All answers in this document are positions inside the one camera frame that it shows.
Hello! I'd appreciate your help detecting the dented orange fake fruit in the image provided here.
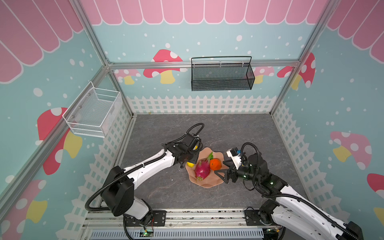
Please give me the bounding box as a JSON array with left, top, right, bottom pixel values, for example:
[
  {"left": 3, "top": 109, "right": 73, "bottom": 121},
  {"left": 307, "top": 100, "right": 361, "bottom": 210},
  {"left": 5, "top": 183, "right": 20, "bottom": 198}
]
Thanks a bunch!
[{"left": 210, "top": 159, "right": 222, "bottom": 171}]

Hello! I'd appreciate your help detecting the pink dragon fruit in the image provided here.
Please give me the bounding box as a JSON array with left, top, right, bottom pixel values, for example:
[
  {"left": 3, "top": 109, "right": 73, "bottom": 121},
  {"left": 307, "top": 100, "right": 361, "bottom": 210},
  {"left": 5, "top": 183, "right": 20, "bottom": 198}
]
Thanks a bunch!
[{"left": 195, "top": 152, "right": 213, "bottom": 181}]

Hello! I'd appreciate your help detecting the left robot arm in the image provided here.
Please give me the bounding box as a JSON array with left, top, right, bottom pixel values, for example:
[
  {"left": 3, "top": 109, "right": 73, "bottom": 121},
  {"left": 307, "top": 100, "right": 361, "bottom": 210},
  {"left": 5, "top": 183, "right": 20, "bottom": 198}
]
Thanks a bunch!
[{"left": 101, "top": 134, "right": 202, "bottom": 220}]

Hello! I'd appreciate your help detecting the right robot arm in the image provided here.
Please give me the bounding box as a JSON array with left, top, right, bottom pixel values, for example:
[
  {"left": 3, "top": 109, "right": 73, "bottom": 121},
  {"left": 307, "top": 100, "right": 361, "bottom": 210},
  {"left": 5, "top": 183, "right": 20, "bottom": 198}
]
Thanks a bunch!
[{"left": 215, "top": 154, "right": 364, "bottom": 240}]

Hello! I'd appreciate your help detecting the pink scalloped fruit bowl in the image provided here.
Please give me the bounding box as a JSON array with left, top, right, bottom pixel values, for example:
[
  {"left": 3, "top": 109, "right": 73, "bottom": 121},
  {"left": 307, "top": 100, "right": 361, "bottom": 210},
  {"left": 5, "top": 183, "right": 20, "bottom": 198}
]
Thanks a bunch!
[{"left": 186, "top": 148, "right": 229, "bottom": 189}]

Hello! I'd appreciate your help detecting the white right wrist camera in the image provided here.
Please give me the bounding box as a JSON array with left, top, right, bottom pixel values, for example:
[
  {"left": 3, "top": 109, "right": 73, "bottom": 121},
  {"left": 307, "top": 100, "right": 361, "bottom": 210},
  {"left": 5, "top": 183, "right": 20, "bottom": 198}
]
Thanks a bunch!
[{"left": 227, "top": 148, "right": 243, "bottom": 170}]

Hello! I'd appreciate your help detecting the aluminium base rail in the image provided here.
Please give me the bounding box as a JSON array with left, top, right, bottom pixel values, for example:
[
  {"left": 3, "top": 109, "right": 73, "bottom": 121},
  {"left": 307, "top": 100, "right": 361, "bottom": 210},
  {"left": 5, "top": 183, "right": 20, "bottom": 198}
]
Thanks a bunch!
[{"left": 78, "top": 208, "right": 282, "bottom": 240}]

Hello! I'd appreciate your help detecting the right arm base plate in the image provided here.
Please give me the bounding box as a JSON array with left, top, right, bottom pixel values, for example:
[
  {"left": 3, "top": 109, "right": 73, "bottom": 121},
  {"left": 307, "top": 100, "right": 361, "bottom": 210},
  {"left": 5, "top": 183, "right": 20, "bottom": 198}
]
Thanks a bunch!
[{"left": 244, "top": 209, "right": 265, "bottom": 226}]

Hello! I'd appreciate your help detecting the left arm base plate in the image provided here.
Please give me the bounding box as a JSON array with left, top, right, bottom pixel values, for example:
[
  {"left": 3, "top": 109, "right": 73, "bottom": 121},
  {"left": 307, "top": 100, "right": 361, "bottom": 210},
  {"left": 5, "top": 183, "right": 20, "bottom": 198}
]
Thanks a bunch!
[{"left": 123, "top": 210, "right": 167, "bottom": 228}]

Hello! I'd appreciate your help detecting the black wire mesh basket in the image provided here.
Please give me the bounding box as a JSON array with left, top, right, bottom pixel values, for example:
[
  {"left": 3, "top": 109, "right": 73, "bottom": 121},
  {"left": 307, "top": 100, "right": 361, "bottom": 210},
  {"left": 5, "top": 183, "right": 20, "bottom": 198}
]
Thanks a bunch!
[{"left": 191, "top": 56, "right": 256, "bottom": 92}]

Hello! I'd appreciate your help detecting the white wire mesh basket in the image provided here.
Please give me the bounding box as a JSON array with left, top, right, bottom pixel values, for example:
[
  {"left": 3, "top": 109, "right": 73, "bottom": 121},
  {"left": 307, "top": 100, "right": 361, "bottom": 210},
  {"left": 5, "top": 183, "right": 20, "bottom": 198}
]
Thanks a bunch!
[{"left": 63, "top": 82, "right": 123, "bottom": 138}]

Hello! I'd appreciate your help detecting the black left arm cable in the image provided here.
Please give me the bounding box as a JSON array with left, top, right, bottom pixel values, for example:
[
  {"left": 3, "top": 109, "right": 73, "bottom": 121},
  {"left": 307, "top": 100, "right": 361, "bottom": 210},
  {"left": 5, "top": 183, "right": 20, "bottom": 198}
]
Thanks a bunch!
[{"left": 84, "top": 122, "right": 205, "bottom": 240}]

